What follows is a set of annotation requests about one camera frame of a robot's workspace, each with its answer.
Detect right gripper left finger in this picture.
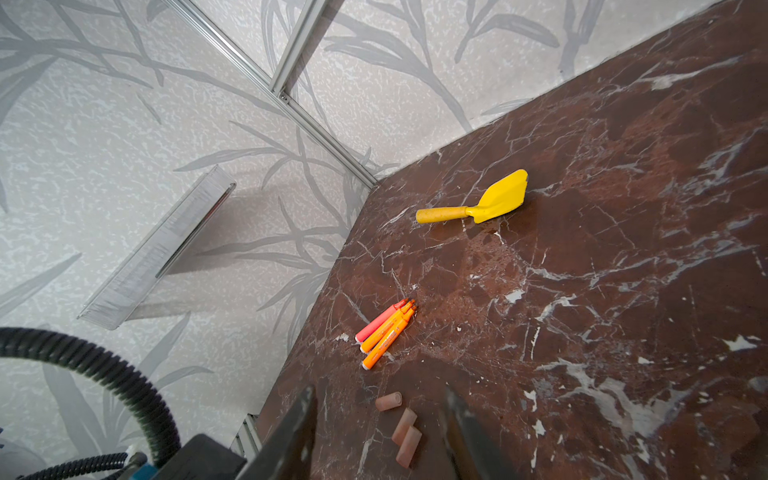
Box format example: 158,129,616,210
238,385,318,479

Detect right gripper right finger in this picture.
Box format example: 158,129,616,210
440,386,521,480

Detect translucent pen cap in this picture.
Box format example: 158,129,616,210
396,426,422,468
375,391,403,412
391,407,417,446

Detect orange highlighter pen group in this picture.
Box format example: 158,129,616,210
360,299,414,354

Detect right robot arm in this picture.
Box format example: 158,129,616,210
1,327,479,479

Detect pink highlighter pen upper group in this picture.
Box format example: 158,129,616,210
355,299,407,344

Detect yellow toy shovel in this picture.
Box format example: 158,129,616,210
416,169,528,224

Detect clear plastic wall bin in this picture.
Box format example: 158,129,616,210
77,166,237,330

